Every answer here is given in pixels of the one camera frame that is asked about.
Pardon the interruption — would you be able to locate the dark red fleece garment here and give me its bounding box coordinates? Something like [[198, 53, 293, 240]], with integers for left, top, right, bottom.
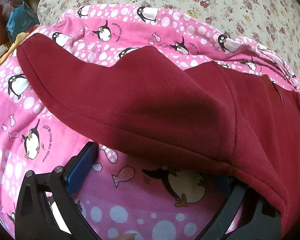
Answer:
[[16, 34, 300, 232]]

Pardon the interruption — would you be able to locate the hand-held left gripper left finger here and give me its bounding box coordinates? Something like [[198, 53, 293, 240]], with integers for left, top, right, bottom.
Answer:
[[14, 142, 100, 240]]

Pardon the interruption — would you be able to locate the yellow cloth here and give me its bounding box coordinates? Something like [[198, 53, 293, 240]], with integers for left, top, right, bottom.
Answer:
[[0, 31, 28, 73]]

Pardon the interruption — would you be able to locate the dark red object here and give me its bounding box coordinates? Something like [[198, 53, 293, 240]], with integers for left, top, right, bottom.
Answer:
[[0, 2, 10, 47]]

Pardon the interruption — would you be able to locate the blue plastic bag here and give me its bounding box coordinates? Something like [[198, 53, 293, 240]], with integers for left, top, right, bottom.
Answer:
[[6, 1, 39, 40]]

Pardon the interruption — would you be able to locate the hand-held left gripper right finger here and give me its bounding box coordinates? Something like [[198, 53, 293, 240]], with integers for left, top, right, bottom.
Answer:
[[208, 177, 282, 240]]

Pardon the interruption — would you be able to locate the pink penguin print blanket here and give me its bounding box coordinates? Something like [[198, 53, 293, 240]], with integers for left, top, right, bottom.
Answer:
[[0, 4, 300, 240]]

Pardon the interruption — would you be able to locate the floral bed sheet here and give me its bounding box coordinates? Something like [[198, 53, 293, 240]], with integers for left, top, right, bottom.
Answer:
[[37, 0, 300, 80]]

